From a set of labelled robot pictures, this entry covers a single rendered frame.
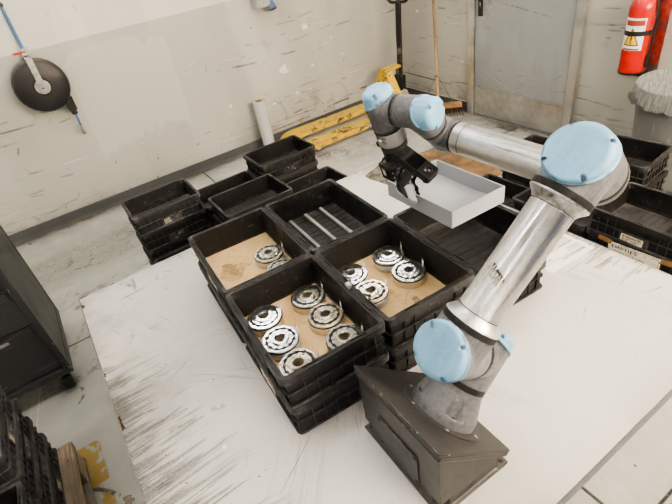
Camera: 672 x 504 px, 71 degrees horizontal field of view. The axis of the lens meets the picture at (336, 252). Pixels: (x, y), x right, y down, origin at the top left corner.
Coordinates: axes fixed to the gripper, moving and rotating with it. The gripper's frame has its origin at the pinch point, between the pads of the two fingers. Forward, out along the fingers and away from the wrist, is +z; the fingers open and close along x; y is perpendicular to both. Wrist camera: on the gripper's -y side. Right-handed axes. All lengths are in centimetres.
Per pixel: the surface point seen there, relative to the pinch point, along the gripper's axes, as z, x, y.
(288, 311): 13, 46, 16
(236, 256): 14, 44, 55
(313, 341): 12.9, 47.6, 0.6
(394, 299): 20.3, 21.7, -3.3
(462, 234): 31.0, -15.1, 3.7
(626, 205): 91, -104, -6
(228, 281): 11, 52, 44
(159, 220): 42, 52, 169
